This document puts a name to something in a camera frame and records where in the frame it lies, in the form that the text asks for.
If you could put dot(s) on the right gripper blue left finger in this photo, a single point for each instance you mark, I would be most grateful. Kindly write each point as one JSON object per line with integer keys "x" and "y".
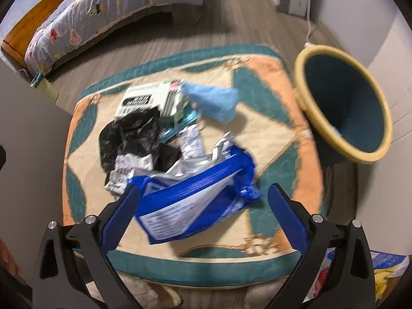
{"x": 72, "y": 267}

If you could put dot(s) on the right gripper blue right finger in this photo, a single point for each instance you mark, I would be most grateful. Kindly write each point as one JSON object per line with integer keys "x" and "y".
{"x": 349, "y": 282}

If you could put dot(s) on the blue white snack bag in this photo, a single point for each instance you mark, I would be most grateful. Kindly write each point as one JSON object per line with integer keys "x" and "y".
{"x": 194, "y": 195}

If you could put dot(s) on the black plastic bag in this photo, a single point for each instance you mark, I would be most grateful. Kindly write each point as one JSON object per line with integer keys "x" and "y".
{"x": 137, "y": 133}

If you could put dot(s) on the teal picture booklet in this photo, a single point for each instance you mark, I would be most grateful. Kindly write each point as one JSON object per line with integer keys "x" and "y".
{"x": 170, "y": 133}

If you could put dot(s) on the white black cardboard box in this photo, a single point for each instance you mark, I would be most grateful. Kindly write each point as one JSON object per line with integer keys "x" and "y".
{"x": 165, "y": 95}

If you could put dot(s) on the light blue plastic bag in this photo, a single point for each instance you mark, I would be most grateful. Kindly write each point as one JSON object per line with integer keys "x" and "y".
{"x": 218, "y": 103}

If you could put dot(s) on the yellow teal trash bin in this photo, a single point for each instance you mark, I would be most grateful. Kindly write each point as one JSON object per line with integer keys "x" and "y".
{"x": 346, "y": 107}

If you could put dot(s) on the left human hand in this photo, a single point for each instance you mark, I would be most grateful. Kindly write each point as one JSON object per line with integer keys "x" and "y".
{"x": 9, "y": 261}

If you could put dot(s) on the patterned teal orange cushion mat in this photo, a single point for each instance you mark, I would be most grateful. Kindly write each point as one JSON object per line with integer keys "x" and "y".
{"x": 246, "y": 248}

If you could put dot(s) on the small green waste bin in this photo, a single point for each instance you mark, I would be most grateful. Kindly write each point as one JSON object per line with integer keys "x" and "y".
{"x": 42, "y": 85}

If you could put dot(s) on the wooden headboard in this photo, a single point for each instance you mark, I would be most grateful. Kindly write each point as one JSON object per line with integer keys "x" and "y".
{"x": 15, "y": 43}

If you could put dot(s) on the bed with blue quilt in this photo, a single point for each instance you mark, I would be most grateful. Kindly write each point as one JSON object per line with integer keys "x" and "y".
{"x": 76, "y": 22}

